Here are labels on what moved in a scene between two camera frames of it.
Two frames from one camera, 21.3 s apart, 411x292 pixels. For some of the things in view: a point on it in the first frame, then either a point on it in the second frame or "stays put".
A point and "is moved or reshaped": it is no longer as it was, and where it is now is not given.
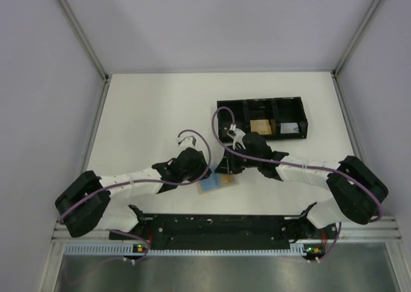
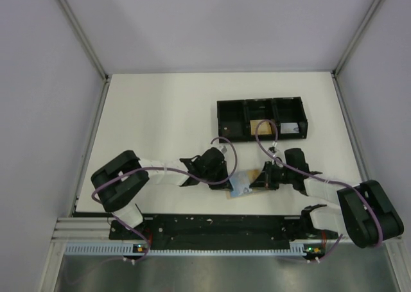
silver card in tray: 289,128 stays put
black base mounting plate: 225,231 stays put
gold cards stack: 261,126 stays put
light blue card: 211,183 is moved or reshaped
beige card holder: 236,180 to 252,175
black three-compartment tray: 282,118 stays put
